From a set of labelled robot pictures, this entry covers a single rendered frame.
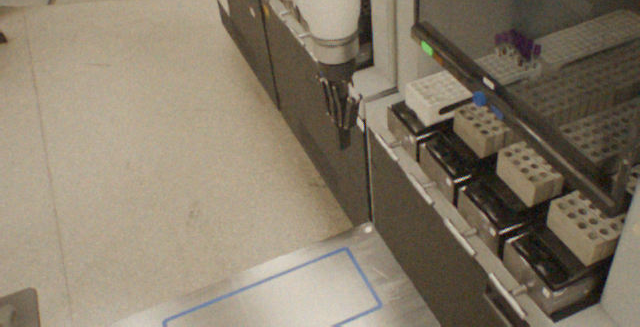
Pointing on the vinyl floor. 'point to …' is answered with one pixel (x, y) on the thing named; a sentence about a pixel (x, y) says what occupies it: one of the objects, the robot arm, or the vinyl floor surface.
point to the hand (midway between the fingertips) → (342, 134)
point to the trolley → (305, 291)
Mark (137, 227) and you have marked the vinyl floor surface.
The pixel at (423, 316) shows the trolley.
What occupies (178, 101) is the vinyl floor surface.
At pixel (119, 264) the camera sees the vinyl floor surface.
